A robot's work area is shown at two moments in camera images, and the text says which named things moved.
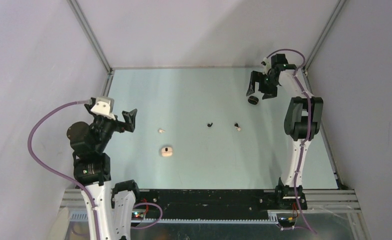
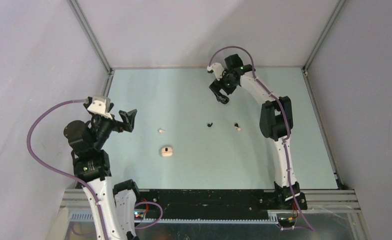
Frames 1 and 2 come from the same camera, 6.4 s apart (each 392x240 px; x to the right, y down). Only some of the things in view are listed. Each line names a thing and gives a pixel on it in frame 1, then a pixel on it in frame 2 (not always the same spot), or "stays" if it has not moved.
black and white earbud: x=236 y=126 stays
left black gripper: x=129 y=118 stays
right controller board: x=286 y=222 stays
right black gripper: x=258 y=76 -> x=217 y=85
